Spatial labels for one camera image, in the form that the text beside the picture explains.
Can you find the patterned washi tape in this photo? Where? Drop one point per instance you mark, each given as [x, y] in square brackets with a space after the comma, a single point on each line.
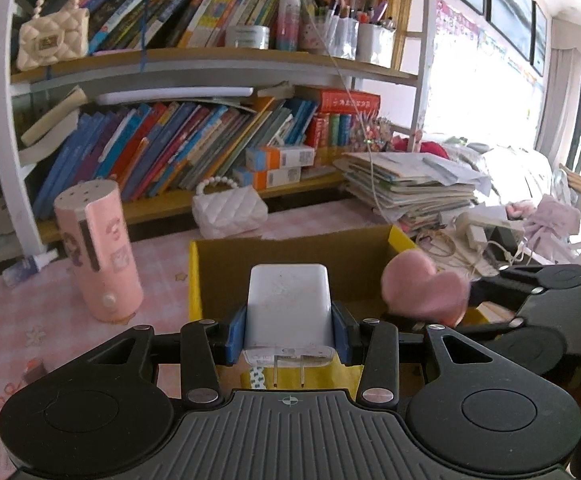
[258, 377]

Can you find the white frame wooden bookshelf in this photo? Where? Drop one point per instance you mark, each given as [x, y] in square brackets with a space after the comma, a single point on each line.
[0, 110]

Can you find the row of upright books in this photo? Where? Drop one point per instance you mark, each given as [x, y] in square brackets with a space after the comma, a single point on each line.
[180, 5]

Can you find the red dictionary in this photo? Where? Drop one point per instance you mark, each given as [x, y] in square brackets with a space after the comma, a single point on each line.
[348, 100]

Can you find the orange and white box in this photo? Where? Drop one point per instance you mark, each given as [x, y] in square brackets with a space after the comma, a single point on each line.
[280, 156]
[268, 177]

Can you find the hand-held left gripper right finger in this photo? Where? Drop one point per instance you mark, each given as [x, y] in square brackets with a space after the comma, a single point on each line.
[343, 332]

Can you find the white charger plug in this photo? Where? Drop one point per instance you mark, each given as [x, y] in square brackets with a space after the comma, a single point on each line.
[288, 307]

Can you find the pink cloth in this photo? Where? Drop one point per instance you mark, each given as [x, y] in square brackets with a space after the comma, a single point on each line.
[552, 217]

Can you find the yellow cardboard box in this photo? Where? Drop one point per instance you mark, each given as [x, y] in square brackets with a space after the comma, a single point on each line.
[295, 255]

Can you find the white power strip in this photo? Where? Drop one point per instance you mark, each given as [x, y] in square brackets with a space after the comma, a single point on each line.
[485, 227]

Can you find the small brown eraser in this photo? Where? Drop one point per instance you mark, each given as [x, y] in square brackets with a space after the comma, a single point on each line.
[35, 367]

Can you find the pink printed tablecloth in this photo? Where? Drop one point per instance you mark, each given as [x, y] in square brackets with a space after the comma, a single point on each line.
[45, 325]

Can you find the small clear spray bottle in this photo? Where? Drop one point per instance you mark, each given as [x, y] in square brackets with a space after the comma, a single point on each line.
[28, 267]

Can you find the clear pen holder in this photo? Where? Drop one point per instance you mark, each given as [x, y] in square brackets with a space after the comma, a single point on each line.
[330, 35]

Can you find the row of leaning books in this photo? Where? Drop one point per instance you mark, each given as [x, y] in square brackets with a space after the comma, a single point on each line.
[180, 145]

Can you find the pink cylindrical humidifier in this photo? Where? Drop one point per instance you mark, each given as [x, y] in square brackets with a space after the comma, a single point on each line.
[100, 255]

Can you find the white pen holder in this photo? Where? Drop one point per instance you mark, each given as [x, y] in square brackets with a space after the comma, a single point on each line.
[375, 42]

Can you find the white quilted handbag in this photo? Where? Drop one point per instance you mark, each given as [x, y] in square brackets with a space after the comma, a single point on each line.
[230, 210]

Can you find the pink heart plush toy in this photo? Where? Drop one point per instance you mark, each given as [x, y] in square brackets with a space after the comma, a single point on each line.
[423, 287]

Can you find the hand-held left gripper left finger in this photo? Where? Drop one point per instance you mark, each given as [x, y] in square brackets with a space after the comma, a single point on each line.
[235, 335]

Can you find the cream quilted handbag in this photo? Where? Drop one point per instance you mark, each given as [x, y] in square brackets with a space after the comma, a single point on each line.
[53, 35]

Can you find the pastel spray can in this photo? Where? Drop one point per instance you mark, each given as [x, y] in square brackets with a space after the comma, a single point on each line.
[289, 17]

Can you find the stack of papers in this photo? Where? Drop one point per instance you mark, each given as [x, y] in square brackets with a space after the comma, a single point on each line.
[410, 190]

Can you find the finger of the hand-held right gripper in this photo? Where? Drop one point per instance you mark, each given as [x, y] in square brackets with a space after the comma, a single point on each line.
[500, 287]
[470, 327]

